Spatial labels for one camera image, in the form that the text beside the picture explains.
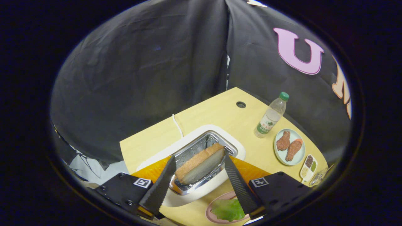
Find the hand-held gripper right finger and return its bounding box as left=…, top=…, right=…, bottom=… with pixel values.
left=224, top=154, right=312, bottom=220

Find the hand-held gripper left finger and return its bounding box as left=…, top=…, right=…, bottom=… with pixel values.
left=93, top=155, right=177, bottom=220

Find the green lettuce leaf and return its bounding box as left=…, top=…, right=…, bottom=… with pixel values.
left=211, top=198, right=246, bottom=222

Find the pink round plate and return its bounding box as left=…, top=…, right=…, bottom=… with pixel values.
left=206, top=191, right=252, bottom=224

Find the brown-crust bread slice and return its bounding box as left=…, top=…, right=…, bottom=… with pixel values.
left=175, top=143, right=226, bottom=185

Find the brown meat piece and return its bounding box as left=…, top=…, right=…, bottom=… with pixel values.
left=285, top=140, right=302, bottom=162
left=276, top=131, right=291, bottom=151

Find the pale green oval plate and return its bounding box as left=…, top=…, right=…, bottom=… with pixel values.
left=274, top=128, right=306, bottom=166

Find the white toaster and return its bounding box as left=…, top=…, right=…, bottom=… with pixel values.
left=136, top=124, right=246, bottom=207

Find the white divided seasoning tray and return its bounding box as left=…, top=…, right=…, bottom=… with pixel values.
left=299, top=154, right=318, bottom=183

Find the clear plastic water bottle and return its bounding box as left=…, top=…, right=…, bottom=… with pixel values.
left=254, top=92, right=290, bottom=139

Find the clear glass cup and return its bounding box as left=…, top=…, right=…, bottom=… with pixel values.
left=309, top=168, right=329, bottom=187

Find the white power cable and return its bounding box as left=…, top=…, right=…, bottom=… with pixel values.
left=172, top=114, right=184, bottom=138

